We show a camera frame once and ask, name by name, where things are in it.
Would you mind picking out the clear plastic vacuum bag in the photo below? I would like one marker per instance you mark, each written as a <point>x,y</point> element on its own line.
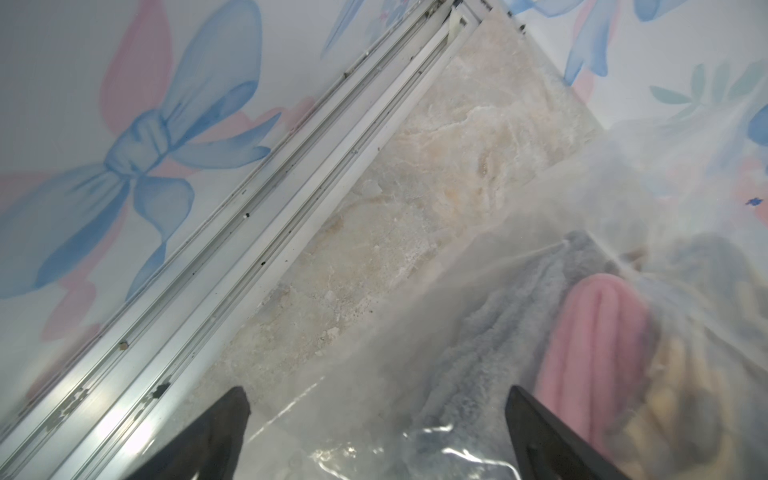
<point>640,187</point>

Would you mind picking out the pink fleece blanket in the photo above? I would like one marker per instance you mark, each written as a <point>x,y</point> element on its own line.
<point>595,356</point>

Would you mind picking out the cream fleece blanket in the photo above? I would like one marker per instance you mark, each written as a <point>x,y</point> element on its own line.
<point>460,432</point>

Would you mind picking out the yellow grey checked blanket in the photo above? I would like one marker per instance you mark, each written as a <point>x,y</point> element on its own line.
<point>700,411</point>

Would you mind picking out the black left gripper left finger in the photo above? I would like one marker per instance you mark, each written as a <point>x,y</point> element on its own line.
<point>208,448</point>

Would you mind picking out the left floor aluminium rail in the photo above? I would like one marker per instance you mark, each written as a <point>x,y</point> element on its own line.
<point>163,163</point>

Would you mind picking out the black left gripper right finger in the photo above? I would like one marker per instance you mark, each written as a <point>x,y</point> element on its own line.
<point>546,448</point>

